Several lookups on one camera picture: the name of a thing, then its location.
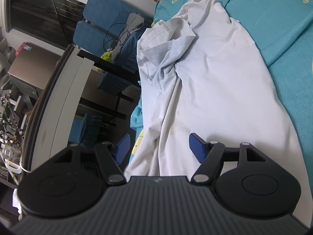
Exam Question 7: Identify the blue cushioned chair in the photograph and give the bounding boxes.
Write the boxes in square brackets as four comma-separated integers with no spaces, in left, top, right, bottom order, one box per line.
[73,0,153,73]

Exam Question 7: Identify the grey cloth on chair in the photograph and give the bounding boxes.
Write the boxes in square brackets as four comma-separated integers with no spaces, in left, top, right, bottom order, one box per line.
[111,13,144,61]

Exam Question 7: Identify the clear plastic bottle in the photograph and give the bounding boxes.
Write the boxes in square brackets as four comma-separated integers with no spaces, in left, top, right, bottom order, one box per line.
[2,141,22,165]

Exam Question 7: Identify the black table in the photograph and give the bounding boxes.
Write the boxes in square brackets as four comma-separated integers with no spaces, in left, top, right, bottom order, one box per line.
[77,49,139,120]

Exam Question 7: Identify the teal patterned bed sheet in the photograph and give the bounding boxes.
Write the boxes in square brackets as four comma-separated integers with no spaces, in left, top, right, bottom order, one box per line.
[129,0,313,169]

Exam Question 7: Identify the white t-shirt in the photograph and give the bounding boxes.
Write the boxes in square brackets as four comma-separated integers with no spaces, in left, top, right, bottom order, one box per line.
[125,0,312,225]

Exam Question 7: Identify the yellow plush toy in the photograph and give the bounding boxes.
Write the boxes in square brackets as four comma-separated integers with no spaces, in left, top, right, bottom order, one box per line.
[101,51,112,62]

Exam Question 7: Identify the brown cardboard box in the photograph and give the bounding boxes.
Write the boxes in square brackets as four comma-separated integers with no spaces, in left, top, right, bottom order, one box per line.
[8,42,61,90]

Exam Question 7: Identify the white flat box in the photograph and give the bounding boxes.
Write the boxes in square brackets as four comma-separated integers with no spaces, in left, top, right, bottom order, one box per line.
[28,45,93,171]

